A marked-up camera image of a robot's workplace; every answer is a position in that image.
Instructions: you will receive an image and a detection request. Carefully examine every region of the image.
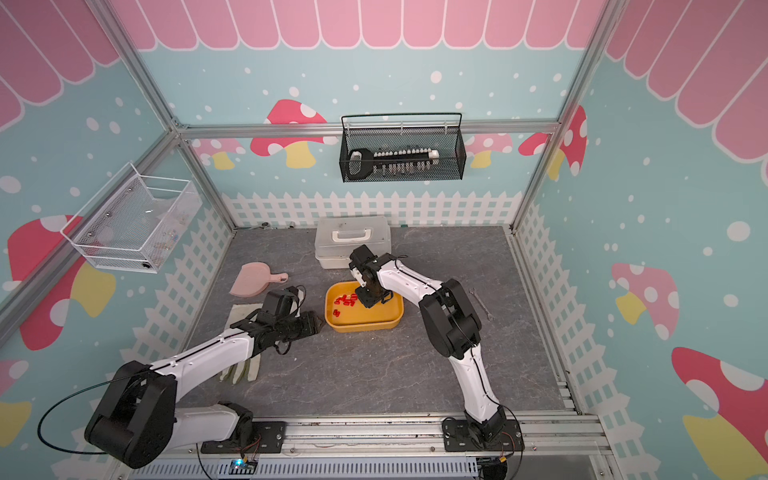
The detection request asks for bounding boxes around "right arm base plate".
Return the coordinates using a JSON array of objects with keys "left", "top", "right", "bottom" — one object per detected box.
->
[{"left": 441, "top": 417, "right": 525, "bottom": 454}]

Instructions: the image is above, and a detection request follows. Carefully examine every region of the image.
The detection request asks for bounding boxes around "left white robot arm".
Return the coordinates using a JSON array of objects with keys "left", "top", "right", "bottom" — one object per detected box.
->
[{"left": 84, "top": 287, "right": 323, "bottom": 469}]

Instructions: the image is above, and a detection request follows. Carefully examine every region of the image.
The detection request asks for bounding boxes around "metal wrench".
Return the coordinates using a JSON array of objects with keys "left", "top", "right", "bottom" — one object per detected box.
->
[{"left": 470, "top": 289, "right": 495, "bottom": 321}]

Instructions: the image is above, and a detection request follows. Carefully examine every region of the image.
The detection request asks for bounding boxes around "white work glove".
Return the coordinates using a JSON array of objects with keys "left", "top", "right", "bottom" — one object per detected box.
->
[{"left": 218, "top": 303, "right": 265, "bottom": 386}]

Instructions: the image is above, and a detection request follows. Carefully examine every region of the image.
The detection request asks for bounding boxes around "yellow plastic storage box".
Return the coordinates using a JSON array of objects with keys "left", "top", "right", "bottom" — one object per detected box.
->
[{"left": 324, "top": 281, "right": 405, "bottom": 333}]

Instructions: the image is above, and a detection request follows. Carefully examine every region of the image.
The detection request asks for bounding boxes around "white lidded plastic box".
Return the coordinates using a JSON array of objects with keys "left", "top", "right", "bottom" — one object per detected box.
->
[{"left": 314, "top": 216, "right": 391, "bottom": 270}]

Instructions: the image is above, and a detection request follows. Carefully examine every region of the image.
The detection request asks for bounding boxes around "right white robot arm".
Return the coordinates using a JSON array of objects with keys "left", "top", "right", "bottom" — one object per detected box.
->
[{"left": 349, "top": 245, "right": 507, "bottom": 448}]

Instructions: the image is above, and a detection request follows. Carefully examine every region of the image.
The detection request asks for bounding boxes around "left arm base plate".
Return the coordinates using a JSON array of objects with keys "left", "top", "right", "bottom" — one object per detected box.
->
[{"left": 201, "top": 421, "right": 287, "bottom": 456}]

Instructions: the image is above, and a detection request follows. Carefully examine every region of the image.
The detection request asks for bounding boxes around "white wire wall basket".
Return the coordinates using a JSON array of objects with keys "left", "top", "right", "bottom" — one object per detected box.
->
[{"left": 60, "top": 163, "right": 202, "bottom": 274}]

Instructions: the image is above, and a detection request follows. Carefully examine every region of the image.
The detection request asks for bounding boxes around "black socket set holder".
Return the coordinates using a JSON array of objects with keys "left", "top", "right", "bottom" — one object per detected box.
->
[{"left": 345, "top": 148, "right": 440, "bottom": 181}]

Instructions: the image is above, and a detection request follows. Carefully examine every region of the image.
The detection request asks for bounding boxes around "small green circuit board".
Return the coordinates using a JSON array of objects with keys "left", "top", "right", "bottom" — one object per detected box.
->
[{"left": 228, "top": 459, "right": 258, "bottom": 476}]

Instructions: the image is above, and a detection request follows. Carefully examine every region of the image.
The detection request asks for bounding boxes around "black wire wall basket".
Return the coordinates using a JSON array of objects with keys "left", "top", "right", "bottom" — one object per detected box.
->
[{"left": 339, "top": 112, "right": 467, "bottom": 183}]

